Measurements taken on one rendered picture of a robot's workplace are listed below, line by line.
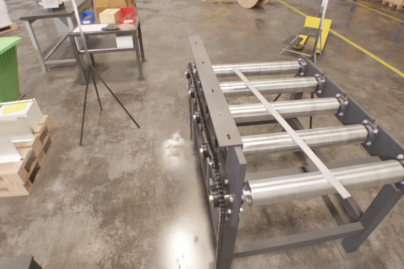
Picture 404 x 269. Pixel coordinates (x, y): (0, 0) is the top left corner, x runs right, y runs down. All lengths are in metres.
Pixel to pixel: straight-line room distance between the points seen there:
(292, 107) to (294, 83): 0.33
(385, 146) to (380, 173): 0.28
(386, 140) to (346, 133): 0.22
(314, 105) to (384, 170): 0.58
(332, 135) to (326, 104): 0.32
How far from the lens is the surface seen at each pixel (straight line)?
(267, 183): 1.15
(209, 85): 1.26
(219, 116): 1.04
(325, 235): 1.79
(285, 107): 1.65
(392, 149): 1.64
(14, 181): 2.55
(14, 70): 3.62
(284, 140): 1.39
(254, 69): 2.10
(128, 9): 4.20
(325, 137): 1.50
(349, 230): 1.88
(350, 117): 1.87
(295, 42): 4.80
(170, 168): 2.40
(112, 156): 2.64
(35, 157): 2.76
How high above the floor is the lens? 1.79
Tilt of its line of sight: 37 degrees down
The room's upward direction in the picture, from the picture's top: straight up
